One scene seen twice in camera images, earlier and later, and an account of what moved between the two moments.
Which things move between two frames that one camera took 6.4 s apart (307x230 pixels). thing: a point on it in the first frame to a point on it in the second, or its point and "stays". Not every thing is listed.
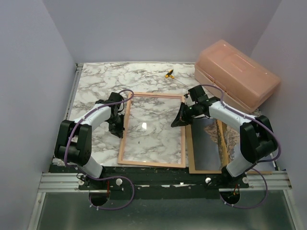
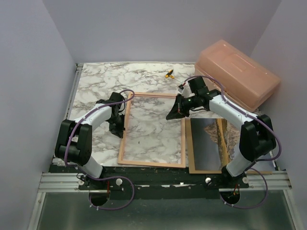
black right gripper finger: x=184 y=118 to x=177 y=111
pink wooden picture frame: x=121 y=157 stays
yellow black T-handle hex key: x=169 y=74 stays
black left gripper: x=118 y=131 stays
